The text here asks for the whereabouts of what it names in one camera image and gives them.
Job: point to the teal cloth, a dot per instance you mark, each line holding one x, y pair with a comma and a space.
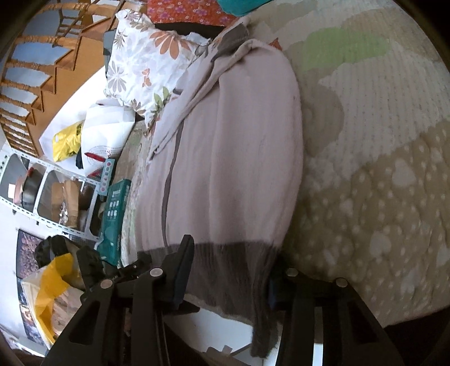
242, 5

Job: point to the white plastic bag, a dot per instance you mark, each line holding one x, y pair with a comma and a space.
105, 123

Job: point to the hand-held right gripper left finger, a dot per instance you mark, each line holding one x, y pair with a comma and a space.
178, 279

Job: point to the strip with coloured dots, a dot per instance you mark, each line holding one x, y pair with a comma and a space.
107, 176

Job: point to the black bag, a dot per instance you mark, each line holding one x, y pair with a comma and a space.
52, 248

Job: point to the yellow plastic bag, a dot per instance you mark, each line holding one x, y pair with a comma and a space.
49, 281

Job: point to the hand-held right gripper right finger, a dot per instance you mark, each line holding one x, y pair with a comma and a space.
272, 294

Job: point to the brown paper bag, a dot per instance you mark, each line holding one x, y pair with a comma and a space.
68, 202

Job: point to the yellow packet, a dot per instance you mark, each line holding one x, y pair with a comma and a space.
68, 140

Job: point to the white metal shelf rack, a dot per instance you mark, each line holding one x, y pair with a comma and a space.
38, 163

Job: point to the red floral cloth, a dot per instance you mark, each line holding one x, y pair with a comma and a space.
182, 12

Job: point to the beige quilted bedspread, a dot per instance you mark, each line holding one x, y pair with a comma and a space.
369, 176

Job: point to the green tissue pack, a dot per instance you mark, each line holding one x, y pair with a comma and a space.
114, 211

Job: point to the grey garment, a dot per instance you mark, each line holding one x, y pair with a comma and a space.
232, 38

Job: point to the white floral pillow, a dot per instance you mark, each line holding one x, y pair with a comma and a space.
140, 70

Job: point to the pink sweater with grey hem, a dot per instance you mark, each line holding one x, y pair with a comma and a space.
228, 158

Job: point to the dark cooking pot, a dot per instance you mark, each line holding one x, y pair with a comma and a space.
28, 191

